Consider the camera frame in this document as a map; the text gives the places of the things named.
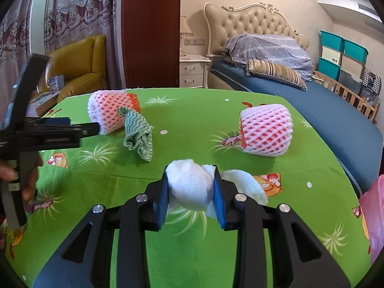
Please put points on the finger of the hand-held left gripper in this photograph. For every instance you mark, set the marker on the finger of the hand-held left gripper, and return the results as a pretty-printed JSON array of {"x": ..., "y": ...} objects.
[
  {"x": 57, "y": 121},
  {"x": 60, "y": 136}
]

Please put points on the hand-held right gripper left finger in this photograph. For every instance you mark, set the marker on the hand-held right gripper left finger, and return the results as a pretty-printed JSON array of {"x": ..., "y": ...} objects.
[{"x": 162, "y": 199}]

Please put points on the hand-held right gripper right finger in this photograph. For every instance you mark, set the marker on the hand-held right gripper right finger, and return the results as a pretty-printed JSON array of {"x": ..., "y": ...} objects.
[{"x": 219, "y": 202}]

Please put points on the white tissue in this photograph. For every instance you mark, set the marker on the white tissue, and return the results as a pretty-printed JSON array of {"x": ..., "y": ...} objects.
[{"x": 189, "y": 183}]

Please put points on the pink-lined trash bin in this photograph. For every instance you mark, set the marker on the pink-lined trash bin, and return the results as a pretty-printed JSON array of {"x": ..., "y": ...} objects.
[{"x": 375, "y": 216}]

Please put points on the person's left hand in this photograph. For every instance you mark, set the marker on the person's left hand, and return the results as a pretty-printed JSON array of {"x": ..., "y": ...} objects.
[{"x": 31, "y": 189}]

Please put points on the white red flat box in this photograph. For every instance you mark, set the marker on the white red flat box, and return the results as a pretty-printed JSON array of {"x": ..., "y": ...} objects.
[{"x": 43, "y": 103}]

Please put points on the blue printed box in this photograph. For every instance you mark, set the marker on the blue printed box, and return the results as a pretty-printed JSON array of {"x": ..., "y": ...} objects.
[{"x": 56, "y": 83}]

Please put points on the pink foam net with orange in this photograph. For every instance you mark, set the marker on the pink foam net with orange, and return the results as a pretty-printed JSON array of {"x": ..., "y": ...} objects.
[{"x": 105, "y": 111}]

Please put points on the yellow leather armchair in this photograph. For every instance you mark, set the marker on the yellow leather armchair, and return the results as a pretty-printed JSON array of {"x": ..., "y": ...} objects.
[{"x": 81, "y": 63}]

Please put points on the green wavy cloth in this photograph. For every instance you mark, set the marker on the green wavy cloth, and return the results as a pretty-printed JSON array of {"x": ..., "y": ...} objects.
[{"x": 138, "y": 135}]

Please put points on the green printed tablecloth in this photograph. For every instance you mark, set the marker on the green printed tablecloth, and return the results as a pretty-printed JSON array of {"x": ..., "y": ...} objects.
[{"x": 192, "y": 132}]

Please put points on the lace patterned curtain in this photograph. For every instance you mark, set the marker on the lace patterned curtain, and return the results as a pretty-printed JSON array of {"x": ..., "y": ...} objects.
[{"x": 69, "y": 15}]

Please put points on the foam-netted red fruit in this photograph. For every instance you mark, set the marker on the foam-netted red fruit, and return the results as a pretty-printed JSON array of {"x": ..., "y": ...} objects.
[{"x": 265, "y": 130}]

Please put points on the cream nightstand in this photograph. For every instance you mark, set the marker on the cream nightstand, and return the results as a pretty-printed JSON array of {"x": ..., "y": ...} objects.
[{"x": 193, "y": 70}]

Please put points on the bed with blue sheet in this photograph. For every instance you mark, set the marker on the bed with blue sheet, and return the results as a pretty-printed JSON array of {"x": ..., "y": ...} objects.
[{"x": 339, "y": 132}]

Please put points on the striped pillow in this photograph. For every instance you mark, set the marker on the striped pillow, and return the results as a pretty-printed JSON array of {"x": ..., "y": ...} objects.
[{"x": 277, "y": 73}]

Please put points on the cream table lamp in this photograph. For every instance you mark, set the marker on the cream table lamp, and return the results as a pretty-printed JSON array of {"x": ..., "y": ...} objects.
[{"x": 184, "y": 33}]

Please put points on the blue patterned quilt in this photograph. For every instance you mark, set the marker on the blue patterned quilt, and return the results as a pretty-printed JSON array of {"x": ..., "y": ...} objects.
[{"x": 270, "y": 51}]

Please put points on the teal storage box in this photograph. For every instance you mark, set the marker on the teal storage box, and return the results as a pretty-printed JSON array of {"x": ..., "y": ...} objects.
[
  {"x": 331, "y": 40},
  {"x": 328, "y": 68},
  {"x": 355, "y": 51}
]

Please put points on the grey clear storage box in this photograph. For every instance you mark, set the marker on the grey clear storage box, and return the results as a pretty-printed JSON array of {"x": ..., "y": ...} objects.
[{"x": 350, "y": 81}]

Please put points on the beige storage box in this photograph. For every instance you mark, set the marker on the beige storage box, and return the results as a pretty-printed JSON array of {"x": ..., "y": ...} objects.
[{"x": 330, "y": 57}]

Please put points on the beige tufted headboard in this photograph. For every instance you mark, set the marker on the beige tufted headboard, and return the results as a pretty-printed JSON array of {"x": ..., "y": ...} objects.
[{"x": 255, "y": 21}]

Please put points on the tan storage box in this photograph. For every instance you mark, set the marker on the tan storage box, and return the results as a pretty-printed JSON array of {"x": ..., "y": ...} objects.
[{"x": 352, "y": 64}]

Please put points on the checkered storage bag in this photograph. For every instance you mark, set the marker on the checkered storage bag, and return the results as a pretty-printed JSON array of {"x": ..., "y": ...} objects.
[{"x": 371, "y": 81}]

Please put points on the ceiling air vent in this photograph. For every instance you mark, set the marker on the ceiling air vent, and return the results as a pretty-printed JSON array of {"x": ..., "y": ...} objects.
[{"x": 368, "y": 8}]

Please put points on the brown wooden door frame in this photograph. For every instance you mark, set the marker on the brown wooden door frame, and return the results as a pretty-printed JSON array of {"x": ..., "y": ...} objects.
[{"x": 150, "y": 33}]

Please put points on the wall switch panel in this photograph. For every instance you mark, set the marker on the wall switch panel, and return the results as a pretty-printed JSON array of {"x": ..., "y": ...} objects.
[{"x": 194, "y": 42}]

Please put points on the wooden crib rail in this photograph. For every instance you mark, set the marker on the wooden crib rail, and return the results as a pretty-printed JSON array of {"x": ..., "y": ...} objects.
[{"x": 348, "y": 94}]

